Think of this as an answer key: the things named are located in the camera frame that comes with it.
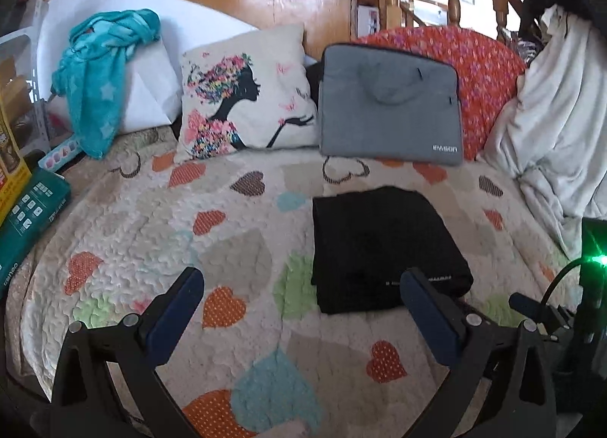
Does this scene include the pastel plastic tray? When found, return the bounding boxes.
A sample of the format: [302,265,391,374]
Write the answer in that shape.
[37,134,88,172]

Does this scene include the yellow cardboard box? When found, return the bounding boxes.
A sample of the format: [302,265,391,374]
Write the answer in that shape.
[0,82,33,225]

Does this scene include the white fleece blanket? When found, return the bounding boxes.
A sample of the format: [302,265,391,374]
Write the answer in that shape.
[476,4,607,261]

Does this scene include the wooden staircase railing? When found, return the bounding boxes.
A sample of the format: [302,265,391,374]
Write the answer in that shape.
[47,0,532,59]

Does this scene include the orange floral cushion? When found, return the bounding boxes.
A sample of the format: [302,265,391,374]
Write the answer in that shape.
[353,25,528,161]

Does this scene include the black pants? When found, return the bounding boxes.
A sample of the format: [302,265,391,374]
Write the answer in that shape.
[310,186,475,315]

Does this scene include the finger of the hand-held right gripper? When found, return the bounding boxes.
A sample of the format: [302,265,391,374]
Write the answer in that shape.
[510,292,570,339]

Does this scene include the white pillow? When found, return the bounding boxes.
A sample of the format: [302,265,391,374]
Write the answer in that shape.
[35,0,261,135]

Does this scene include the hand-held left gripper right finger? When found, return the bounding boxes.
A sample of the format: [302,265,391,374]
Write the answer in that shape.
[399,267,558,438]

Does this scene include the teal star blanket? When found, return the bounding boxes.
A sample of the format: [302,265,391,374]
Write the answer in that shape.
[50,8,162,160]

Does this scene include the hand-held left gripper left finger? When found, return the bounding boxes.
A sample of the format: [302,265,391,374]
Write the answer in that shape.
[50,267,206,438]

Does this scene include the grey laptop bag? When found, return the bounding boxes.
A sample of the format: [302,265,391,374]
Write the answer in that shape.
[318,43,464,167]

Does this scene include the heart pattern quilt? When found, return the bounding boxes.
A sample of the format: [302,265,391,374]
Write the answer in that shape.
[5,127,589,438]

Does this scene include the printed throw pillow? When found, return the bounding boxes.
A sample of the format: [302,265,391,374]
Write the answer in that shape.
[173,23,319,164]

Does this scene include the black cable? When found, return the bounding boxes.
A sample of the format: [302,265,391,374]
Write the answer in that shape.
[544,258,589,310]

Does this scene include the green cardboard box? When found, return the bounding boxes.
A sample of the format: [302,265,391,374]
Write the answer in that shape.
[0,167,72,299]

